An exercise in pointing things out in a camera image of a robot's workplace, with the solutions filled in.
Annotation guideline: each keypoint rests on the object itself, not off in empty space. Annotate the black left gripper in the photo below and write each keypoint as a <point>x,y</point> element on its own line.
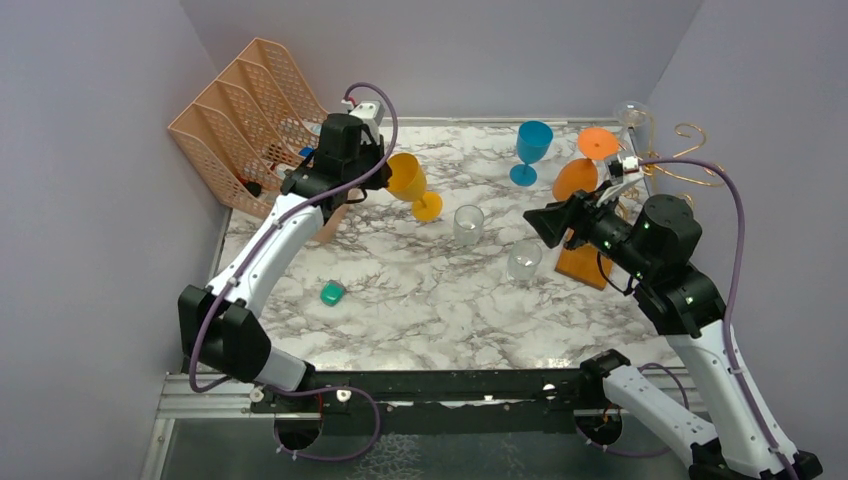
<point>368,144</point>

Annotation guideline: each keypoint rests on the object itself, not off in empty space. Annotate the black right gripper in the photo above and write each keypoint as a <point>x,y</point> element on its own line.
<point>578,212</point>

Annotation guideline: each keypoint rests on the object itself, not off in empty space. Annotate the yellow plastic wine glass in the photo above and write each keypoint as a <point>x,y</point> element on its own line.
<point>408,183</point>

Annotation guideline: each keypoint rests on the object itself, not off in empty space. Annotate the orange plastic wine glass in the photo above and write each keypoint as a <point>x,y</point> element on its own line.
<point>595,144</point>

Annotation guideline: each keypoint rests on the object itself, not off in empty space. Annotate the clear wine glass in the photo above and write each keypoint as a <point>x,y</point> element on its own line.
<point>631,114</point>

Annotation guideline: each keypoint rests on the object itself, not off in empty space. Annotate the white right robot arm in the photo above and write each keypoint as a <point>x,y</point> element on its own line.
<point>686,308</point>

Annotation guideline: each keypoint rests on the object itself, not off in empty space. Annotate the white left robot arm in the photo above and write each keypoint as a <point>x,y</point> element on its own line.
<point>219,323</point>

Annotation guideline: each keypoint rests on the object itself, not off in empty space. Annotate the wooden rack base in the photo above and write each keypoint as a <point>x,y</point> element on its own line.
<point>585,266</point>

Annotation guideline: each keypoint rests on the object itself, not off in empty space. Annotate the blue plastic wine glass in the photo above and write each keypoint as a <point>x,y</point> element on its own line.
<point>532,144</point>

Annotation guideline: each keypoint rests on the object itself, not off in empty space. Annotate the clear tumbler right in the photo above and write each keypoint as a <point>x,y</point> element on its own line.
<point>523,261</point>

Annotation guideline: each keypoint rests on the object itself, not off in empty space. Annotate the clear tumbler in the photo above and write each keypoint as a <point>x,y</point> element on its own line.
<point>523,261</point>
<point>468,225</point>

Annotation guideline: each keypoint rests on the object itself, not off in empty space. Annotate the clear tumbler left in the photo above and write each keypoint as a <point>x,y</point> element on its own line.
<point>468,225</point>

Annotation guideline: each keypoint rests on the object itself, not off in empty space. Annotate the peach plastic file organizer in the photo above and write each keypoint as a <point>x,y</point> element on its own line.
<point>244,131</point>

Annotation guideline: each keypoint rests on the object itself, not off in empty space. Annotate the green small box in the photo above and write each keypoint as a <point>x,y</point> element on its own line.
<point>332,293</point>

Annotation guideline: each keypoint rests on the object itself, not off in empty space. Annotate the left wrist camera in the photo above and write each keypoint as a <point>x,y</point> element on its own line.
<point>371,113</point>

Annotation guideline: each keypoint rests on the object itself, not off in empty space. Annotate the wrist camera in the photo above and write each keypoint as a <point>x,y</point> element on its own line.
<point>371,113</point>
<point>623,172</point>

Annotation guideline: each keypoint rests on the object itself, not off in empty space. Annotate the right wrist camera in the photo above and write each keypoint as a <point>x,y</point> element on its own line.
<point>623,172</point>

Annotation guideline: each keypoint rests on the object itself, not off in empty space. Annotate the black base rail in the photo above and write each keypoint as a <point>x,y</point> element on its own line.
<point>441,401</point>

